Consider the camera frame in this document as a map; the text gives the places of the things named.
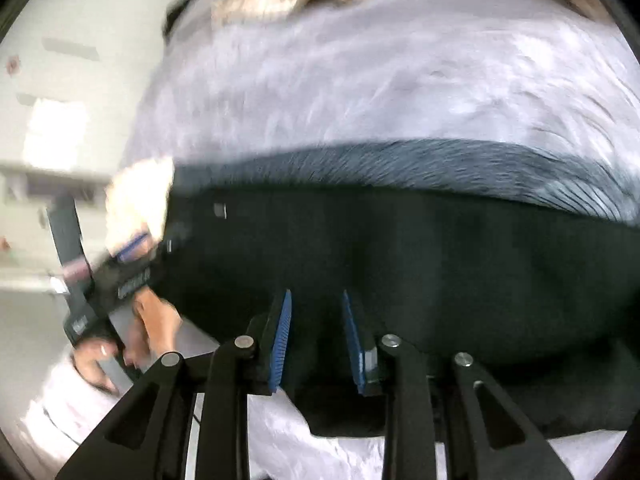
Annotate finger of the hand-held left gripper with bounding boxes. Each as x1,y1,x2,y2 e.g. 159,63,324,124
116,224,192,264

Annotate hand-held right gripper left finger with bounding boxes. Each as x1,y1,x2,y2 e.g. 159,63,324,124
55,289,294,480

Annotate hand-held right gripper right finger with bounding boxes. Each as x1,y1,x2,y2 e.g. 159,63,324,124
342,290,576,480

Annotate peach garment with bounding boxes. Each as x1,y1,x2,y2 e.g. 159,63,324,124
104,156,176,263

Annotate black pants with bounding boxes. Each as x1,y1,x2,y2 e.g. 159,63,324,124
150,185,640,441

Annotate person's left hand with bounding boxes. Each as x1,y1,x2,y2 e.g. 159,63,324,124
72,290,183,396

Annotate grey ribbed garment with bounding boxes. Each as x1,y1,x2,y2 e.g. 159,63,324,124
172,139,637,223

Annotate lavender quilted bed cover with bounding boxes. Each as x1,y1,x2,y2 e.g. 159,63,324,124
20,0,640,480

